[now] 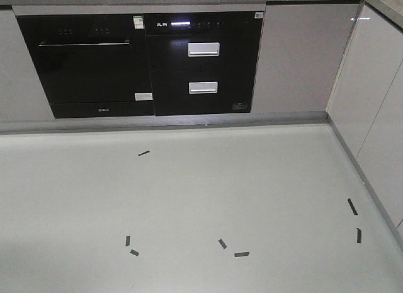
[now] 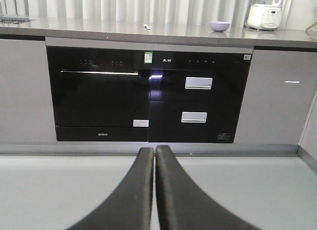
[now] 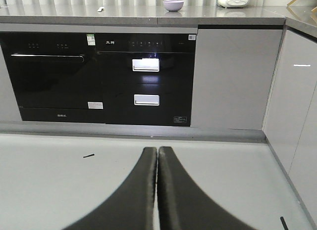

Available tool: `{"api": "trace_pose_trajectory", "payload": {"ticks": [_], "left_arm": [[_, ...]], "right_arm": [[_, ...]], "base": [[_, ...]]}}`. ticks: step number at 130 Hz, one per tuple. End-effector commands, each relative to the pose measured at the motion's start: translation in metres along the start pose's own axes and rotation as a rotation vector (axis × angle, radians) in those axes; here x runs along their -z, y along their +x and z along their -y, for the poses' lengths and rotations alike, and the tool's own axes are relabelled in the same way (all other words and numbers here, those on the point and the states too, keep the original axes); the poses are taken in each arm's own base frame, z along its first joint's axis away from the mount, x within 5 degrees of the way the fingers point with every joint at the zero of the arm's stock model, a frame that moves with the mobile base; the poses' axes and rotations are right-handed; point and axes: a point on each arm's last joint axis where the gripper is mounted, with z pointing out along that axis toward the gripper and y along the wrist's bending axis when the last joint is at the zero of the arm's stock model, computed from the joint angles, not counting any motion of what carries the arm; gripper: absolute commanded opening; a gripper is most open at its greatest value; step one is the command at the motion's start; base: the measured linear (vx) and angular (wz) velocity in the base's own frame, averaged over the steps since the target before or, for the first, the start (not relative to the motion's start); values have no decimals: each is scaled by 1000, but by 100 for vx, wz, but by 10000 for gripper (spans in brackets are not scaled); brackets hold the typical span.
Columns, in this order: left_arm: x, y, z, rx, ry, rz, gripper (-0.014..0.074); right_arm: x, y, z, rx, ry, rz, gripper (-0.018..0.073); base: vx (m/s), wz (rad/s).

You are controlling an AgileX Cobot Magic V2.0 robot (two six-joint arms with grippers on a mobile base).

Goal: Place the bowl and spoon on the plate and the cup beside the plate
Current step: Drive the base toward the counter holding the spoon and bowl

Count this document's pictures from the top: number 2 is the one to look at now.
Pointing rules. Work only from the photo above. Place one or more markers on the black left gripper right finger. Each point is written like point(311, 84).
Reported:
point(183, 205)

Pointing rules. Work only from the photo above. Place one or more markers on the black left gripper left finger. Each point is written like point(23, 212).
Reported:
point(129, 206)

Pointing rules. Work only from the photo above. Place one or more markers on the white pleated curtain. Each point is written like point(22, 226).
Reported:
point(182, 12)

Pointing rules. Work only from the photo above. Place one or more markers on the lilac plastic bowl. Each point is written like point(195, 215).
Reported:
point(219, 26)

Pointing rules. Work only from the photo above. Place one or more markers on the white rice cooker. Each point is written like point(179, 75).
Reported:
point(264, 14)

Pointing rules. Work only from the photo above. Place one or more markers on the black built-in dishwasher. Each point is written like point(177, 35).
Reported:
point(99, 94)

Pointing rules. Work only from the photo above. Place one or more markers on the black drawer sterilizer cabinet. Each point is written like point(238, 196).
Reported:
point(196, 96)

